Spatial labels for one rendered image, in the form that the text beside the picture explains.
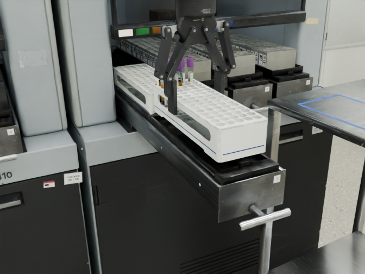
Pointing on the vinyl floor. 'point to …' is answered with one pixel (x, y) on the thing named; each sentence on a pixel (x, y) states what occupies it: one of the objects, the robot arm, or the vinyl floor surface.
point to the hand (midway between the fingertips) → (196, 98)
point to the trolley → (276, 106)
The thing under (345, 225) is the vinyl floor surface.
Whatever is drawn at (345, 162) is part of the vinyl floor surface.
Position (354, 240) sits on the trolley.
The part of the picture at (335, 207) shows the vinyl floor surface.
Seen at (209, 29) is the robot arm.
